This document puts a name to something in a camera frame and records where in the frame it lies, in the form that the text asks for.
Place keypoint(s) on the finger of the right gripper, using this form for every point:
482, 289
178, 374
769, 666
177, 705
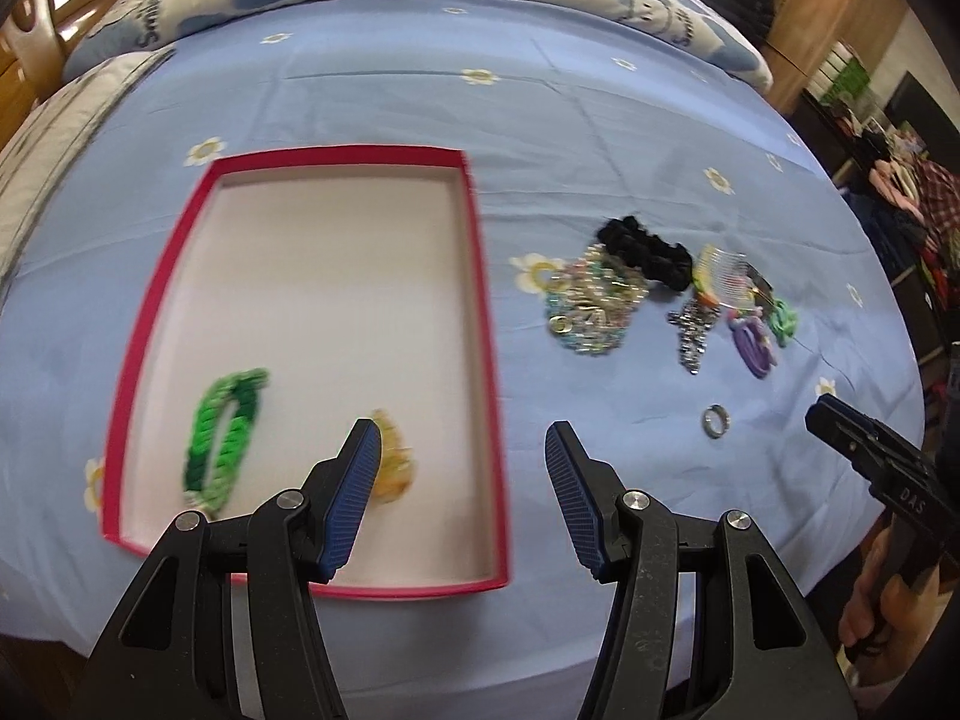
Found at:
878, 453

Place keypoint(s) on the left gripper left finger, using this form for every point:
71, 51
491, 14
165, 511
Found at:
167, 650

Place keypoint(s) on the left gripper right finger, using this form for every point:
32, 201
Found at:
706, 621

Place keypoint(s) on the green knitted bow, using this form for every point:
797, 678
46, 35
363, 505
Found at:
783, 321

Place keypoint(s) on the purple hair clip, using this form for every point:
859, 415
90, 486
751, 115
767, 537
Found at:
752, 343

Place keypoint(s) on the gold square wristwatch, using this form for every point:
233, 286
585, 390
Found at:
760, 292

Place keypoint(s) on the yellow translucent hair claw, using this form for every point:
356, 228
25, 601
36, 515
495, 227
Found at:
396, 467

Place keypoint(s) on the black velvet scrunchie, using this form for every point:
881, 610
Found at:
628, 240

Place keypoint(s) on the right hand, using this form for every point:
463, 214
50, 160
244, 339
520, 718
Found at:
897, 612

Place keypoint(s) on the clear hair comb yellow trim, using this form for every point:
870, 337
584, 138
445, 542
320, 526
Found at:
719, 278

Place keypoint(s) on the pile of clothes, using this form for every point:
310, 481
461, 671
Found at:
915, 210

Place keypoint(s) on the blue floral bed sheet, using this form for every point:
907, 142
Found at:
567, 121

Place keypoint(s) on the black monitor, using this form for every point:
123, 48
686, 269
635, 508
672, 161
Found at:
912, 104

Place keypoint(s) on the red shallow box tray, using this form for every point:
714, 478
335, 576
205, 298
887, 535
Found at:
354, 276

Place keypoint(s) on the wooden wardrobe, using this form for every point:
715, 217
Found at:
804, 31

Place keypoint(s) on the grey striped pillow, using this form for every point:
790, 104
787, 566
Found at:
38, 156

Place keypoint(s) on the wooden headboard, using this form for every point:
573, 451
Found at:
37, 38

